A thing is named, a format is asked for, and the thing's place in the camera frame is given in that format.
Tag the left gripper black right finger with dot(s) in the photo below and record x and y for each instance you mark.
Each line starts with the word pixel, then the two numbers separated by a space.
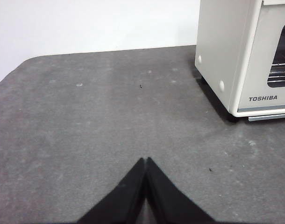
pixel 170 205

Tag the grey metal crumb tray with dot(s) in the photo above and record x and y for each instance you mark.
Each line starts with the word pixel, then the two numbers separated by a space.
pixel 268 117

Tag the cream Toshiba toaster oven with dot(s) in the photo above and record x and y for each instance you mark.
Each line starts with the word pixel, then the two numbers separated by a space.
pixel 222 46

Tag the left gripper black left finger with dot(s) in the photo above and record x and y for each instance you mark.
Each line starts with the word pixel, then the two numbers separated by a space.
pixel 123 205

